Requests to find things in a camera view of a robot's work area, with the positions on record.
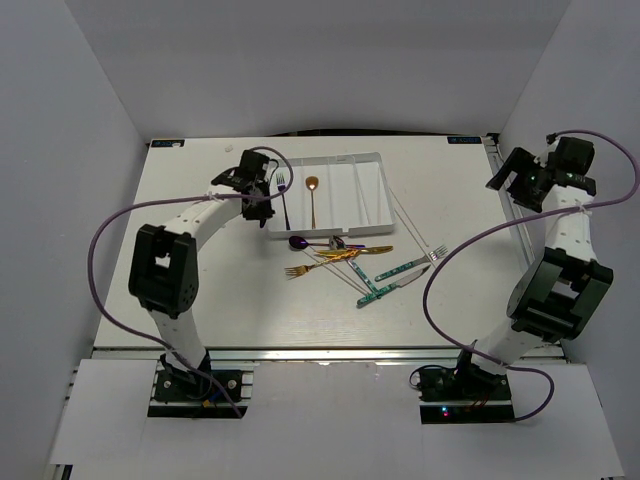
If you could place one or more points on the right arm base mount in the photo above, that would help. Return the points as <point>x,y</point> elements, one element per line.
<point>463,394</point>

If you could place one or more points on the purple iridescent spoon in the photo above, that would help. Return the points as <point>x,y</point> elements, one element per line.
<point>299,243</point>

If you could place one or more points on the gold fork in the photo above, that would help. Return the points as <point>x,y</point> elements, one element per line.
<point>298,271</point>

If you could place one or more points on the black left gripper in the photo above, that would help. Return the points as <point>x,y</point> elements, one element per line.
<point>264,212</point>

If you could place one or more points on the gold spoon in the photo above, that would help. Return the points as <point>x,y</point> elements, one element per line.
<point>312,182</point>

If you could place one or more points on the green handled silver knife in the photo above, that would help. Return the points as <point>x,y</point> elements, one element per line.
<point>400,283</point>

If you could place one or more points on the blue left corner label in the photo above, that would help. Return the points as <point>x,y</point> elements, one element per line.
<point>167,143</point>

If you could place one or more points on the blue corner label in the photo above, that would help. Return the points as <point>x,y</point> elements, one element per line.
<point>464,140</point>
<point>167,143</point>

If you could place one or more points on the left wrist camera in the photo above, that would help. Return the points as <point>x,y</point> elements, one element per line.
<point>253,166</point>

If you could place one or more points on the green handled silver fork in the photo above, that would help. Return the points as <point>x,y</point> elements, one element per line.
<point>430,257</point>

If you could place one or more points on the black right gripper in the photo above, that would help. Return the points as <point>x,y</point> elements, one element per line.
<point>520,162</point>

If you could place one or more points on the purple iridescent fork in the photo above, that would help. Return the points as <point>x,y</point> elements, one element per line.
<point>281,186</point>

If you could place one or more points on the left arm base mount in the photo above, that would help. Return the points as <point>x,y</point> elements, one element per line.
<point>179,396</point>

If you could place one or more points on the gold knife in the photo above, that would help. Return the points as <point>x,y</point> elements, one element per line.
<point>354,252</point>

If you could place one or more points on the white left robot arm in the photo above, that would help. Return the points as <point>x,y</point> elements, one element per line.
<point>164,275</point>

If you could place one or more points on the blue right corner label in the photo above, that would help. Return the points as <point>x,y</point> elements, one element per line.
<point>464,140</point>

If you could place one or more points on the white divided utensil tray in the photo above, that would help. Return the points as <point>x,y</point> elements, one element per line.
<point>339,210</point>

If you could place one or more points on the green handled silver spoon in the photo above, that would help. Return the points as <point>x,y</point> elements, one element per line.
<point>336,242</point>

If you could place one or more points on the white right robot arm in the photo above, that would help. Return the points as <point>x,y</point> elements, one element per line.
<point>561,290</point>

